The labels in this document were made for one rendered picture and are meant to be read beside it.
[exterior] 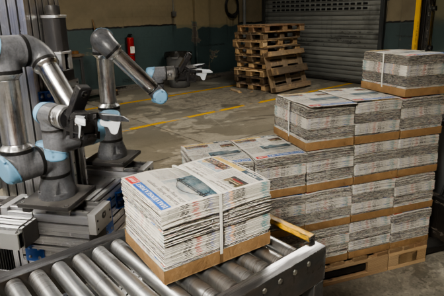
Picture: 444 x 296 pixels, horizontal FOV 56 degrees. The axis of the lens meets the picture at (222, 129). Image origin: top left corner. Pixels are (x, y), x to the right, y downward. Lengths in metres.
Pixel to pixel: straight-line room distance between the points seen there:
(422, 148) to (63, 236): 1.95
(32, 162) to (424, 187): 2.12
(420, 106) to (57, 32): 1.89
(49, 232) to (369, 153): 1.65
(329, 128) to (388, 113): 0.37
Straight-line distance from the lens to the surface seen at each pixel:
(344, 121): 2.27
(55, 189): 1.80
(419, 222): 2.87
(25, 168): 1.71
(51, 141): 1.46
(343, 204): 2.43
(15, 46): 1.64
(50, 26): 1.96
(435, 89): 2.61
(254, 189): 1.28
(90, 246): 1.48
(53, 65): 1.66
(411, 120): 2.56
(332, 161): 2.30
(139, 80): 2.16
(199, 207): 1.18
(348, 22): 9.74
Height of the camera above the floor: 1.52
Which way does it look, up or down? 15 degrees down
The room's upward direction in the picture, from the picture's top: 1 degrees counter-clockwise
